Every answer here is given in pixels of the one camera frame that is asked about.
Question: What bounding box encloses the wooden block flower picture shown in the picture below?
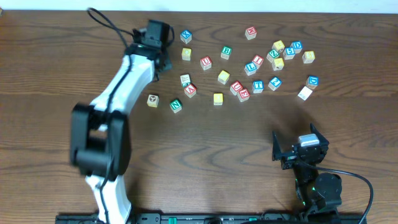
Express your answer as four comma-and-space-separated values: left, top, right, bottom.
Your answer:
147, 95, 159, 108

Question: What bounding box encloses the red E block top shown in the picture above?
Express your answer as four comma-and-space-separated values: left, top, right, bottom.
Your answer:
245, 26, 257, 40

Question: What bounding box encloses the blue D block right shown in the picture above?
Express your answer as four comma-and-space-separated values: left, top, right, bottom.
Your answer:
305, 75, 319, 90

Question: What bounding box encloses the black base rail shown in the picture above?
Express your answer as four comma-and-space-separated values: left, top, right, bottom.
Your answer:
55, 212, 368, 224

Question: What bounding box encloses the blue X block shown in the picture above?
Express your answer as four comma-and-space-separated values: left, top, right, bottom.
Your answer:
180, 30, 192, 44

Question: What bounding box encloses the wooden block green edge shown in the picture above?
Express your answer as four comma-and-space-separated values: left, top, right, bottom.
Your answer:
180, 74, 191, 88

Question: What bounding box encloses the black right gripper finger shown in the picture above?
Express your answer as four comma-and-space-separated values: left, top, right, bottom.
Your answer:
310, 123, 329, 145
272, 131, 282, 161

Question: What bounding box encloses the red e block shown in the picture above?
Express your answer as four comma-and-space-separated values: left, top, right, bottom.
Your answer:
245, 26, 257, 40
238, 88, 250, 102

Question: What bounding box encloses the red A block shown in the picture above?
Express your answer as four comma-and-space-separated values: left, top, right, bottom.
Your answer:
184, 84, 197, 98

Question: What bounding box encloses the green Z block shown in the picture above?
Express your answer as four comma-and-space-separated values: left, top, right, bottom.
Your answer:
266, 49, 280, 63

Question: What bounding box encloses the blue d block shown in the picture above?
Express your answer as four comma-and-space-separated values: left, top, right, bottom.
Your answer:
290, 41, 303, 54
305, 75, 319, 90

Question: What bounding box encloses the blue D block upper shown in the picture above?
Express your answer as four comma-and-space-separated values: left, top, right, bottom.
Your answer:
290, 41, 303, 54

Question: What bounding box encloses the yellow 8 block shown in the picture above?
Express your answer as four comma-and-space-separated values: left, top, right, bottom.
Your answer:
302, 51, 315, 64

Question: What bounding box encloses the yellow block with hammer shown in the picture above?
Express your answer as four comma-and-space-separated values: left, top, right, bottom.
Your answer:
272, 58, 284, 71

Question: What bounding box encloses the blue T block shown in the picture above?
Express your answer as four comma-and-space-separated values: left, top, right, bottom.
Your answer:
252, 80, 264, 93

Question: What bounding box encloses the blue 2 block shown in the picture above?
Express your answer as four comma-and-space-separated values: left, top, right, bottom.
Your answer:
268, 77, 282, 91

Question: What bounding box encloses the green B block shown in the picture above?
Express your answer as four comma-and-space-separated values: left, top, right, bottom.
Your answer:
220, 46, 233, 60

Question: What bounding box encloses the yellow block top right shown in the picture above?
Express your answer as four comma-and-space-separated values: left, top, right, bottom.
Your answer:
272, 40, 285, 53

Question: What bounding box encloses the red u block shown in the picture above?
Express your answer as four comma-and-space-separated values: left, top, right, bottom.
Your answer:
200, 56, 212, 70
230, 81, 243, 96

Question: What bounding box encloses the red E block lower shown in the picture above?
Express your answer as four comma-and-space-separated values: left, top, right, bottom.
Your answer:
238, 88, 250, 102

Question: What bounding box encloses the red U block lower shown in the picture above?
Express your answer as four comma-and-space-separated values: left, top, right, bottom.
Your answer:
230, 81, 243, 96

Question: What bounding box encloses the plain wooden tilted block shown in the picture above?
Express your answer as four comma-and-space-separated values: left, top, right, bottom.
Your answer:
297, 86, 313, 101

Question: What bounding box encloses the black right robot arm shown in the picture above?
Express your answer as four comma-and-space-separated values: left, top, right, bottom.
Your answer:
272, 124, 342, 222

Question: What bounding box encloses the blue L block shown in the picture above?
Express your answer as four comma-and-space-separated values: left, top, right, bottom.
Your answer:
244, 62, 257, 76

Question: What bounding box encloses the yellow o block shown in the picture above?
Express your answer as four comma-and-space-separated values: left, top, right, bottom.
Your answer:
213, 93, 223, 106
218, 70, 230, 85
182, 48, 192, 61

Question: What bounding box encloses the green N block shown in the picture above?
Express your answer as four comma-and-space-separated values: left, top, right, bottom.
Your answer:
170, 99, 182, 113

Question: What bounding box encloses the red I block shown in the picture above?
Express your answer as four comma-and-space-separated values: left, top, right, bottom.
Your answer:
252, 55, 264, 69

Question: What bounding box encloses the red U block upper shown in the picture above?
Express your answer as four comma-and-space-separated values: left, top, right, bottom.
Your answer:
200, 56, 212, 70

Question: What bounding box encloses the blue 5 block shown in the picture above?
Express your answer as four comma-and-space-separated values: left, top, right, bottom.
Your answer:
283, 47, 295, 60

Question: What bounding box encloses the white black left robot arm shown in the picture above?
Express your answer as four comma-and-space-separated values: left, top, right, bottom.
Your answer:
70, 20, 174, 223

